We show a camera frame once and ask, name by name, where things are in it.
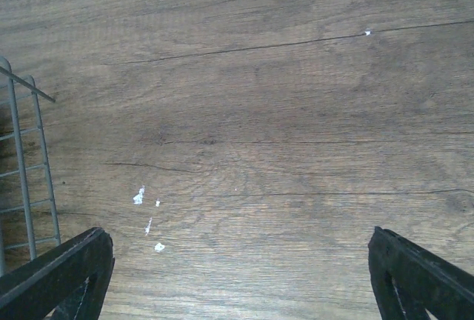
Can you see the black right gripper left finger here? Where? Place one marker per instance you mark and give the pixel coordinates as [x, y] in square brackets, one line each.
[67, 282]

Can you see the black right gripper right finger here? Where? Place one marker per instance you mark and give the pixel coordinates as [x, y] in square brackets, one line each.
[410, 282]

